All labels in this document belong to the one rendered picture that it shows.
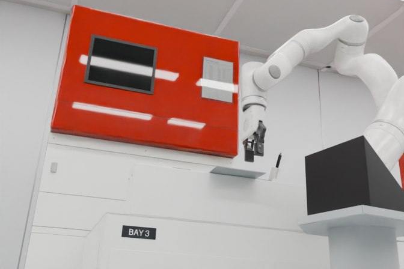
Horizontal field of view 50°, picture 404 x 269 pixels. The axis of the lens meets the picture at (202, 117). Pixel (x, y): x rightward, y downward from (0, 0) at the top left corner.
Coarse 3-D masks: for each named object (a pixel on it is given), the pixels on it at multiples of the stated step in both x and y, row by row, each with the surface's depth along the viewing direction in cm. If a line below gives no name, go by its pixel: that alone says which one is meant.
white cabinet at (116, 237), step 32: (128, 224) 114; (160, 224) 116; (192, 224) 119; (96, 256) 116; (128, 256) 110; (160, 256) 113; (192, 256) 116; (224, 256) 119; (256, 256) 122; (288, 256) 125; (320, 256) 128
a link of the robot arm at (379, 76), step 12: (336, 48) 166; (348, 48) 160; (360, 48) 160; (336, 60) 167; (348, 60) 162; (360, 60) 152; (372, 60) 148; (384, 60) 149; (348, 72) 161; (360, 72) 151; (372, 72) 146; (384, 72) 144; (372, 84) 145; (384, 84) 143; (372, 96) 147; (384, 96) 143
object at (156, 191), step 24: (144, 168) 120; (168, 168) 122; (144, 192) 118; (168, 192) 120; (192, 192) 122; (216, 192) 125; (240, 192) 127; (264, 192) 129; (288, 192) 132; (168, 216) 118; (192, 216) 120; (216, 216) 122; (240, 216) 124; (264, 216) 127; (288, 216) 129
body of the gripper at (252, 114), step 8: (248, 112) 141; (256, 112) 138; (264, 112) 140; (248, 120) 140; (256, 120) 137; (264, 120) 138; (248, 128) 138; (256, 128) 136; (240, 136) 144; (248, 136) 138
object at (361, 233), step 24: (312, 216) 103; (336, 216) 96; (360, 216) 92; (384, 216) 93; (336, 240) 106; (360, 240) 102; (384, 240) 102; (336, 264) 104; (360, 264) 100; (384, 264) 99
